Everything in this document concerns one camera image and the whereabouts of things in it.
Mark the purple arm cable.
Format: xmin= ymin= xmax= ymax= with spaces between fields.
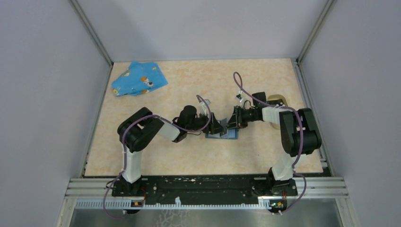
xmin=103 ymin=95 xmax=213 ymax=220
xmin=233 ymin=72 xmax=307 ymax=215

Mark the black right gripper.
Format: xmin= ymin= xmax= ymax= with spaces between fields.
xmin=225 ymin=105 xmax=259 ymax=130

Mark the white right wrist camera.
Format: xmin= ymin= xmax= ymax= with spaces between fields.
xmin=235 ymin=90 xmax=243 ymax=102

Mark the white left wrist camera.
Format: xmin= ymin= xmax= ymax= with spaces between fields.
xmin=199 ymin=99 xmax=211 ymax=117

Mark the aluminium frame rail front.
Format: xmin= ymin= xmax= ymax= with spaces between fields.
xmin=66 ymin=175 xmax=349 ymax=209

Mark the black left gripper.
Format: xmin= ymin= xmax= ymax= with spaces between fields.
xmin=186 ymin=112 xmax=227 ymax=135

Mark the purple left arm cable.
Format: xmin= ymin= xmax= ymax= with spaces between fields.
xmin=103 ymin=95 xmax=213 ymax=220

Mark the aluminium corner post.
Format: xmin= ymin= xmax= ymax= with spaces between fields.
xmin=296 ymin=0 xmax=337 ymax=65
xmin=68 ymin=0 xmax=113 ymax=67

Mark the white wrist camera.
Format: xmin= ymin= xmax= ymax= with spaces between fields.
xmin=235 ymin=90 xmax=243 ymax=102
xmin=199 ymin=99 xmax=211 ymax=117

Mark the blue patterned cloth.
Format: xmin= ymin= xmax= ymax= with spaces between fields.
xmin=112 ymin=61 xmax=168 ymax=96

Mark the right aluminium corner post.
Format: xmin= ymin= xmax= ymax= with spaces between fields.
xmin=296 ymin=0 xmax=337 ymax=65

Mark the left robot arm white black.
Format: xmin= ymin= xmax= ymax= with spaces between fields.
xmin=117 ymin=105 xmax=227 ymax=196

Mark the gold oval tray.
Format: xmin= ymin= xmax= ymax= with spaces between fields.
xmin=267 ymin=94 xmax=288 ymax=130

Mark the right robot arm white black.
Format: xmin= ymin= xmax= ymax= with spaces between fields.
xmin=226 ymin=92 xmax=322 ymax=195

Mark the white cable duct strip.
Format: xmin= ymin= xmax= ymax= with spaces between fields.
xmin=75 ymin=198 xmax=272 ymax=210

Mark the left aluminium corner post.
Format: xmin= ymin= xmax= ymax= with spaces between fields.
xmin=68 ymin=0 xmax=113 ymax=67

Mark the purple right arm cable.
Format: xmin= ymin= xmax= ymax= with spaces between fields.
xmin=233 ymin=72 xmax=307 ymax=215

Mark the blue card holder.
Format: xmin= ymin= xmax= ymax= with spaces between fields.
xmin=205 ymin=129 xmax=238 ymax=140

